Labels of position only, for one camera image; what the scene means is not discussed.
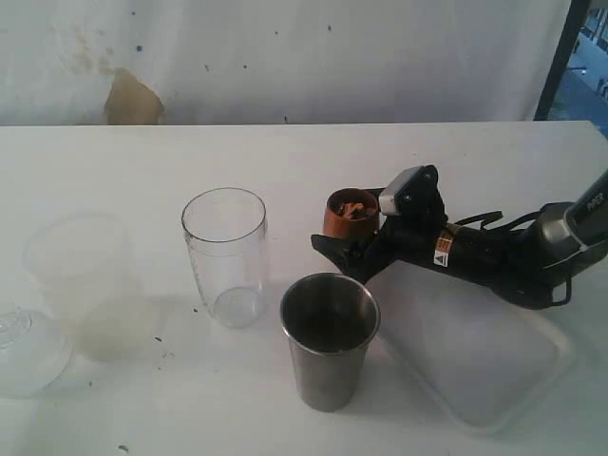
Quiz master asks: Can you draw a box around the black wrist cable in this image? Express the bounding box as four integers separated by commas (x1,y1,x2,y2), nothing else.
450,208,542,234

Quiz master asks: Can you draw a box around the white rectangular plastic tray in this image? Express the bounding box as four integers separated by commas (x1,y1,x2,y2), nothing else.
367,262,576,434

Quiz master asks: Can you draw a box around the clear plastic shaker lid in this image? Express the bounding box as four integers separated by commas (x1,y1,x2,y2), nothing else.
1,309,73,398

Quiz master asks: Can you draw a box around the clear plastic shaker cup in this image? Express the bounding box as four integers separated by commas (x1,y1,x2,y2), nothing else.
180,187,268,329

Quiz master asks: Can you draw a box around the small brown wooden cup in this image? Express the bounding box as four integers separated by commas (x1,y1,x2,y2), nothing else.
322,188,379,239

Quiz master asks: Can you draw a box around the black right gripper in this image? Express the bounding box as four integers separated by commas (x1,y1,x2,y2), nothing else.
311,165,447,283

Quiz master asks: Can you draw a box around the translucent white plastic container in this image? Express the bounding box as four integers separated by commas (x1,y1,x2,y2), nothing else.
23,212,158,361

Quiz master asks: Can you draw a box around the stainless steel tumbler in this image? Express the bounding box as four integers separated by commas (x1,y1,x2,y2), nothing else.
280,273,381,412

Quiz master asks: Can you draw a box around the dark metal frame post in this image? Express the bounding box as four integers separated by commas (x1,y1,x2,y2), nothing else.
534,0,592,121

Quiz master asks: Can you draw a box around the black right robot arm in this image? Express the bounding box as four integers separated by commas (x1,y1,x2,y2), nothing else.
311,165,607,310

